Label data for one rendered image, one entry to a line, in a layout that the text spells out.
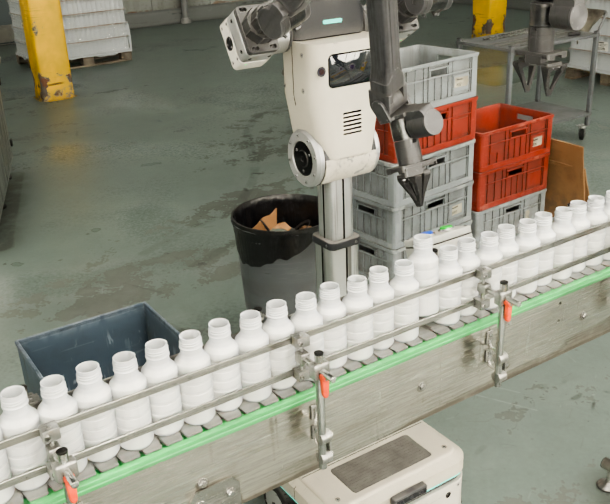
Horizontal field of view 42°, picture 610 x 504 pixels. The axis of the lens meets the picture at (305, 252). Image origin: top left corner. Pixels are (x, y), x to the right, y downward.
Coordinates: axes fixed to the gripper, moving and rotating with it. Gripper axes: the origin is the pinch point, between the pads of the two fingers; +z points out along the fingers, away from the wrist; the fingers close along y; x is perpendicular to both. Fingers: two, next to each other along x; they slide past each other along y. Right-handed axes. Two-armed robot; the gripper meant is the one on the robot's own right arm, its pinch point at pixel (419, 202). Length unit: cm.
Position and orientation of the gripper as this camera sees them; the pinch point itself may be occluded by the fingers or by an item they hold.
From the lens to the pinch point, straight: 184.9
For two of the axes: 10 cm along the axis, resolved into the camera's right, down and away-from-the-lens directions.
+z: 2.2, 9.7, 1.3
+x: -5.0, 0.0, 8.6
